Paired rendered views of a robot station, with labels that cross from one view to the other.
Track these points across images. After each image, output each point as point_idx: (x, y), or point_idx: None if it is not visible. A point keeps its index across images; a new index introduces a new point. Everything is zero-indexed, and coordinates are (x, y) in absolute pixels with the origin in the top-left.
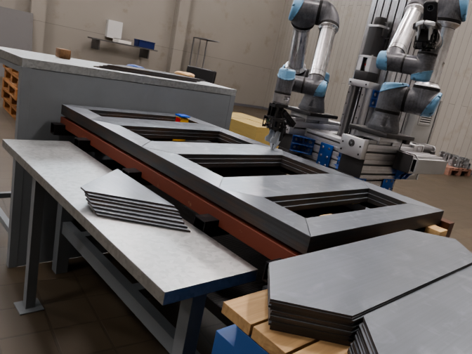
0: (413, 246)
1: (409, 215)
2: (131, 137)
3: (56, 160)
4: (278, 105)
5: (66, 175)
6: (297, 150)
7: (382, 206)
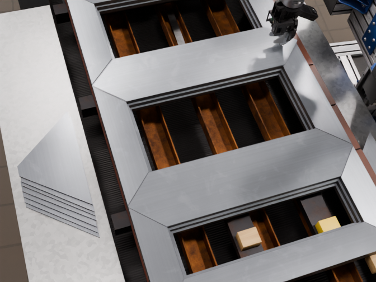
0: None
1: (330, 262)
2: (92, 51)
3: (22, 71)
4: (285, 8)
5: (22, 112)
6: (348, 2)
7: (343, 205)
